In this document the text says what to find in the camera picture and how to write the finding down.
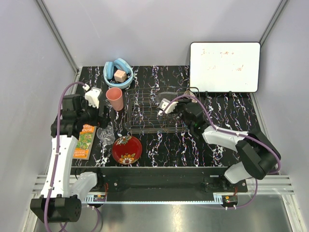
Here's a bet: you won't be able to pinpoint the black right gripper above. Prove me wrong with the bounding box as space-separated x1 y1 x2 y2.
171 92 193 130

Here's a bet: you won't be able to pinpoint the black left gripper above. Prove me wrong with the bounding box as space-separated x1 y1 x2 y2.
78 97 110 128

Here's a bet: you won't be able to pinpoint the clear faceted glass tumbler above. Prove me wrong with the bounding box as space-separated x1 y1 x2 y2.
96 125 115 145

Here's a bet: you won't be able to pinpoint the clear glass dish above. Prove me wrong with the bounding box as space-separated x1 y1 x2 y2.
156 91 178 103

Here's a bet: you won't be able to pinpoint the red floral plate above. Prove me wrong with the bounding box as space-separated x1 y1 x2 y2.
112 135 142 165

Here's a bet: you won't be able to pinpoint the beige patterned bowl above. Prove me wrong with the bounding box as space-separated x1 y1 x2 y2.
184 90 194 96

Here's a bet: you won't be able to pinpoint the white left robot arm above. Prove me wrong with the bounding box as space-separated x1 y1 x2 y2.
30 91 110 224

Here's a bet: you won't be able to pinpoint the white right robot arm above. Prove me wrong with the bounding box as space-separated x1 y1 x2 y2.
175 95 281 192

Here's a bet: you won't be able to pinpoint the pink plastic cup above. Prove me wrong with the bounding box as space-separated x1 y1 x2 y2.
106 87 124 111

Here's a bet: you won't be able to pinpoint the pink dice cube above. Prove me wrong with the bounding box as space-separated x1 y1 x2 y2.
114 70 127 83

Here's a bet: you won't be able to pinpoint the orange treehouse book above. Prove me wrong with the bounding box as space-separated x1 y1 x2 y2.
73 124 97 160

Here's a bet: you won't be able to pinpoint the light blue headphones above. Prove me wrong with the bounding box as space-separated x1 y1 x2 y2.
103 58 133 89

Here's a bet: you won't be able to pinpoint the white dry-erase board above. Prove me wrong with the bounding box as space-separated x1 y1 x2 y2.
189 42 261 93

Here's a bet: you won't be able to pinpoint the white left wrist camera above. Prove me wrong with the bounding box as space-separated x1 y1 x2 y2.
84 87 102 109

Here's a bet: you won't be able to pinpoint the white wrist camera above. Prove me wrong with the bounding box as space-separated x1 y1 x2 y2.
84 87 102 109
156 98 178 116

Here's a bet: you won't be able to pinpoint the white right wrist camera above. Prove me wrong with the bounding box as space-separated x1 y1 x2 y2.
156 98 178 116

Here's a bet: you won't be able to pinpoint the wire dish rack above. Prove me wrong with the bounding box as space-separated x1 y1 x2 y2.
125 86 205 133

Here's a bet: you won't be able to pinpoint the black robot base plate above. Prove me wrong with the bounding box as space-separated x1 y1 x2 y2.
70 167 249 204

